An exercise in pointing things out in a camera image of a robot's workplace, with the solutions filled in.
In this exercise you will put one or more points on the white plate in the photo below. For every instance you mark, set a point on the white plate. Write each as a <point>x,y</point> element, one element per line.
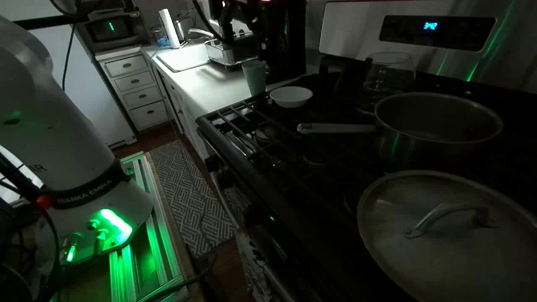
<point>290,96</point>

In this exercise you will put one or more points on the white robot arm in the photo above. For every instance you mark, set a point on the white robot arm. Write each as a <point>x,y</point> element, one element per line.
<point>87,204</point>

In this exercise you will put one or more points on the black gas stove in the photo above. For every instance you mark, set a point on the black gas stove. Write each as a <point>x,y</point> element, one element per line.
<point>295,195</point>

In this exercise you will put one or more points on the pale green mug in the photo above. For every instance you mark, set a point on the pale green mug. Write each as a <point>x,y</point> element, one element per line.
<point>255,76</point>

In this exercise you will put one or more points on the grey patterned floor rug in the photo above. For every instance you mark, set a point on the grey patterned floor rug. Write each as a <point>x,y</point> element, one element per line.
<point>195,209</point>

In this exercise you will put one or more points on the white drawer cabinet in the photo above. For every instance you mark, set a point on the white drawer cabinet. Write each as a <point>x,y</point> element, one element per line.
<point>136,86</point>

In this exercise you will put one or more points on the paper towel roll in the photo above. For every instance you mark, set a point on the paper towel roll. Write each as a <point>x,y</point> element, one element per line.
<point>169,29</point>

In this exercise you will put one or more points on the black microwave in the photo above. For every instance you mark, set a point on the black microwave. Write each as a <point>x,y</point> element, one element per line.
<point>111,29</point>

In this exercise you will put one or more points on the steel pot lid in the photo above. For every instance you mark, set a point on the steel pot lid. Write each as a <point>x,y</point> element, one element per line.
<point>446,239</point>

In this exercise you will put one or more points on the steel saucepan with handle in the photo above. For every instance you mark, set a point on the steel saucepan with handle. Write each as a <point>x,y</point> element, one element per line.
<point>423,130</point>

